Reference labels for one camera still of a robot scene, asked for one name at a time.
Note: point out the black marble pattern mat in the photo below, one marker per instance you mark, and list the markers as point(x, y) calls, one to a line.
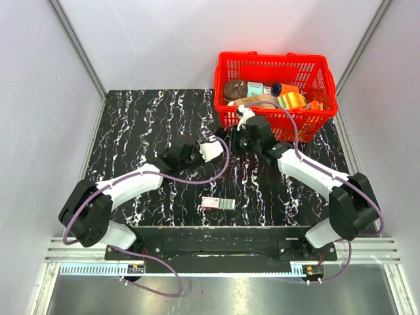
point(137, 125)

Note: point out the orange packet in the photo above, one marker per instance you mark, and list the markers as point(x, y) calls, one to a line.
point(314, 105)

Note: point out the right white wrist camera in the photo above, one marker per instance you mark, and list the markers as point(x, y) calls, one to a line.
point(243, 113)

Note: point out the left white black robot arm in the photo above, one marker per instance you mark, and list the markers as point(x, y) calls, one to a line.
point(86, 214)

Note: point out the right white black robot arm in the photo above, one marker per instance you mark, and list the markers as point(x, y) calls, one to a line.
point(352, 204)

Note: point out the teal white small box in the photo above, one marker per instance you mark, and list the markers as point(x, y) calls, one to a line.
point(254, 88)

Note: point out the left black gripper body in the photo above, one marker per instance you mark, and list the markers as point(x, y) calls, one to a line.
point(197, 159)

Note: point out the orange bottle blue cap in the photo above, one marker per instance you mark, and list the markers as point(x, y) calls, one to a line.
point(278, 89)

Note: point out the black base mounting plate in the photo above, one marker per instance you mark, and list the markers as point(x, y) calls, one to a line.
point(243, 251)

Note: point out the red white staples box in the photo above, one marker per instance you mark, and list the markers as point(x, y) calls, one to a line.
point(218, 203)

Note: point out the red plastic basket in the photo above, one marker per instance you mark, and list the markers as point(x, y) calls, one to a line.
point(309, 72)

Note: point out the brown cardboard box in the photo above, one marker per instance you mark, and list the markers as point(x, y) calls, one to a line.
point(258, 101)

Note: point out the brown round bun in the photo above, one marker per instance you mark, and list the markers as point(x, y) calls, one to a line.
point(235, 89)

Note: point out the yellow green striped box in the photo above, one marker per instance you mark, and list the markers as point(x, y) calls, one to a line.
point(292, 101)

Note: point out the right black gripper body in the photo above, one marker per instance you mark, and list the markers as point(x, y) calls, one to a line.
point(247, 144)

